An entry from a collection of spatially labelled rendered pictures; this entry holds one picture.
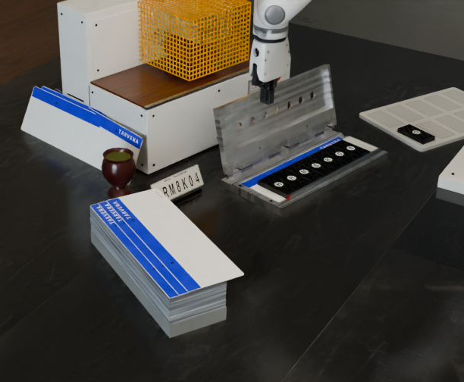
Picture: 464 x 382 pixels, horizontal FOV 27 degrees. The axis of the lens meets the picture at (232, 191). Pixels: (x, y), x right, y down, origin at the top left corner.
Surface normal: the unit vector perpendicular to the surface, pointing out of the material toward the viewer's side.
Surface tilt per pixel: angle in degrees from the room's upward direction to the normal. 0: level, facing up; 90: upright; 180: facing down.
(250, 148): 75
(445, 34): 90
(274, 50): 87
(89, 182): 0
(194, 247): 0
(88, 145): 63
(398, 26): 90
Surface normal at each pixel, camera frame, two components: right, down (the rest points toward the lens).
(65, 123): -0.58, -0.08
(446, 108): 0.04, -0.87
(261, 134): 0.71, 0.13
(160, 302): -0.86, 0.22
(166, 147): 0.72, 0.36
